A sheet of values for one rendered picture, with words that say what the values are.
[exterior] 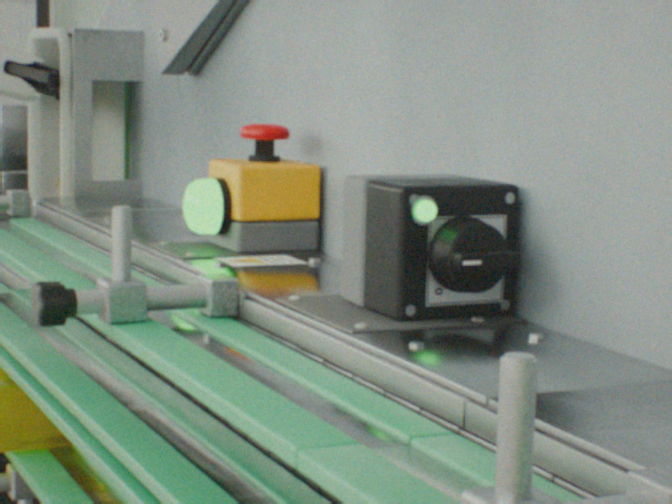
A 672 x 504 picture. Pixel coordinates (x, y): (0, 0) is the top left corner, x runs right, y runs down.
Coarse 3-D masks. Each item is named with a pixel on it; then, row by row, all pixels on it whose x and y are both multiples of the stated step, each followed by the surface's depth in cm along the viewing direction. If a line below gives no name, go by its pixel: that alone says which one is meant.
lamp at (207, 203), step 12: (204, 180) 104; (216, 180) 104; (192, 192) 103; (204, 192) 103; (216, 192) 103; (228, 192) 103; (192, 204) 103; (204, 204) 103; (216, 204) 103; (228, 204) 103; (192, 216) 103; (204, 216) 103; (216, 216) 103; (228, 216) 103; (192, 228) 104; (204, 228) 103; (216, 228) 104; (228, 228) 104
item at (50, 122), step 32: (32, 32) 156; (64, 32) 145; (64, 64) 144; (64, 96) 145; (32, 128) 160; (64, 128) 145; (32, 160) 161; (64, 160) 146; (32, 192) 161; (64, 192) 146
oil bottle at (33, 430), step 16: (0, 384) 113; (0, 400) 112; (16, 400) 112; (0, 416) 112; (16, 416) 112; (32, 416) 113; (0, 432) 112; (16, 432) 113; (32, 432) 113; (48, 432) 114; (0, 448) 112; (16, 448) 113; (32, 448) 114
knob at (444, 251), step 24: (432, 240) 77; (456, 240) 75; (480, 240) 76; (504, 240) 77; (432, 264) 77; (456, 264) 74; (480, 264) 75; (504, 264) 75; (456, 288) 76; (480, 288) 76
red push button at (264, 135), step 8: (248, 128) 105; (256, 128) 104; (264, 128) 104; (272, 128) 104; (280, 128) 105; (248, 136) 105; (256, 136) 104; (264, 136) 104; (272, 136) 104; (280, 136) 105; (288, 136) 106; (256, 144) 106; (264, 144) 105; (272, 144) 106; (256, 152) 106; (264, 152) 105; (272, 152) 106
